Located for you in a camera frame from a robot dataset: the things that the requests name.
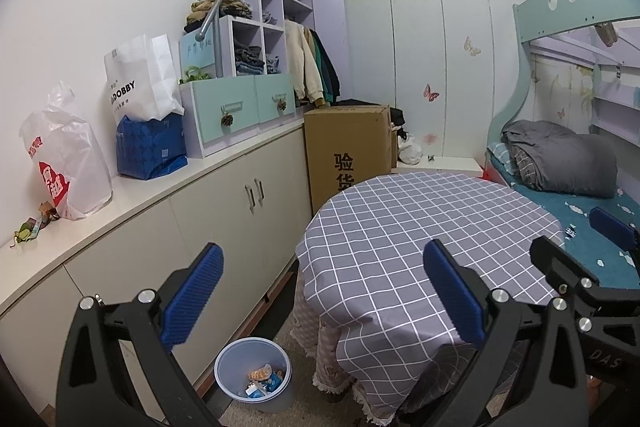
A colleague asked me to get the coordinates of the folded dark jeans stack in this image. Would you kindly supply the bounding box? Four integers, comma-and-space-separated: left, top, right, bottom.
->
234, 46, 265, 76

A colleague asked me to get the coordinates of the blue plaid pillow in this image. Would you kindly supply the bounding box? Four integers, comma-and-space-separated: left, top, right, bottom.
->
487, 142, 516, 174

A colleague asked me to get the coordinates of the lilac wall shelf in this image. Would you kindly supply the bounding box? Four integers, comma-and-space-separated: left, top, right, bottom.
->
590, 87, 640, 138

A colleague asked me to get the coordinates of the blue plastic bin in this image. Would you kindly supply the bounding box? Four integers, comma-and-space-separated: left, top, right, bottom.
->
214, 337, 295, 414

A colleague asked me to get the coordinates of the cream long low cabinet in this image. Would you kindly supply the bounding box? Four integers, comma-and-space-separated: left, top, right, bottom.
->
0, 123, 313, 413

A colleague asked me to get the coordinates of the large cardboard box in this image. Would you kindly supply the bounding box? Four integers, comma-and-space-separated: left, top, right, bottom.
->
304, 105, 394, 218

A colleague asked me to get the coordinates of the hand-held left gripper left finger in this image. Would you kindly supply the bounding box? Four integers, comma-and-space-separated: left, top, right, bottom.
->
56, 243, 224, 427

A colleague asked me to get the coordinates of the grey duvet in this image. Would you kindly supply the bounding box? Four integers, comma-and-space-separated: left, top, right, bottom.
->
501, 119, 619, 200

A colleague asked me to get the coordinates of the mint drawer unit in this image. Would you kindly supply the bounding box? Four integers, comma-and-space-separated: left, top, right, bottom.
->
179, 73, 297, 160

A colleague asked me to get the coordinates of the white low platform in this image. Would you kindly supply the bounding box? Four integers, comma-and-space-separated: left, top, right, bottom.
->
395, 156, 484, 180

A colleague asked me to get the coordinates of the green artificial plant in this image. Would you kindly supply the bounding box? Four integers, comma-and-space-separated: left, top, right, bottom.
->
179, 66, 214, 84

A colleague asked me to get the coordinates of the beige fringed table skirt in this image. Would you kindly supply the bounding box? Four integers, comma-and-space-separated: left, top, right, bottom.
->
292, 267, 401, 426

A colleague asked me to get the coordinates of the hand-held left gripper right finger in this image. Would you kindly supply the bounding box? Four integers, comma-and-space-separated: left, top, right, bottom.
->
400, 239, 591, 427

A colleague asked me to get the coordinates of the blue woven bag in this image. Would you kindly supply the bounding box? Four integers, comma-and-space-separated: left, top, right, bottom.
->
116, 113, 189, 182

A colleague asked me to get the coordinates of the lilac cube shelf unit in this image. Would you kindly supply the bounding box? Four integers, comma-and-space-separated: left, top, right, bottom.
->
212, 0, 344, 80

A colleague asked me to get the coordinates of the cream hanging jacket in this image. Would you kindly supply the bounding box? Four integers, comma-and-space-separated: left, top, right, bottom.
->
285, 21, 324, 103

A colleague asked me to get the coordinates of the dark hanging jacket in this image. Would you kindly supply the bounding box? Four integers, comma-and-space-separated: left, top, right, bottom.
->
317, 32, 341, 100

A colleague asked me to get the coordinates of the white wardrobe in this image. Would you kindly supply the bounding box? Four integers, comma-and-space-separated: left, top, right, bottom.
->
341, 0, 531, 168

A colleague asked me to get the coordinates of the table with checked cloth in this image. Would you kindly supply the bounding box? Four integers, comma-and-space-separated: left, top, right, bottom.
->
295, 172, 566, 413

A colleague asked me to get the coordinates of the mint bunk bed frame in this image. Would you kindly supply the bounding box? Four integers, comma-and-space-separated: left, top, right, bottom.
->
487, 0, 640, 158

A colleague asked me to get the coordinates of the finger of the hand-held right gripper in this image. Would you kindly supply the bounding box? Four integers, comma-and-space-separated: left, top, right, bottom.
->
530, 234, 640, 339
589, 206, 640, 258

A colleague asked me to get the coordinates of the green hanging jacket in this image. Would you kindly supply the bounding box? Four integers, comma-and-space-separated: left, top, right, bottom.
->
310, 29, 334, 100

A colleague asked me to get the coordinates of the white red printed plastic bag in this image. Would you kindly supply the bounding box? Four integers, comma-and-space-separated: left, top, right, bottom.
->
19, 81, 113, 222

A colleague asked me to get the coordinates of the white crumpled plastic bag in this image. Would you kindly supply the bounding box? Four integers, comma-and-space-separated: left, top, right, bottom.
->
397, 132, 424, 166

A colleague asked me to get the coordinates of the white paper bag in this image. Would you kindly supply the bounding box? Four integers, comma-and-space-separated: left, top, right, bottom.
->
104, 34, 186, 122

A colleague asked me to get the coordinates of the pile of folded clothes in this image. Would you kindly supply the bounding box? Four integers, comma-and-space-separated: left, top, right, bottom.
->
184, 0, 254, 34

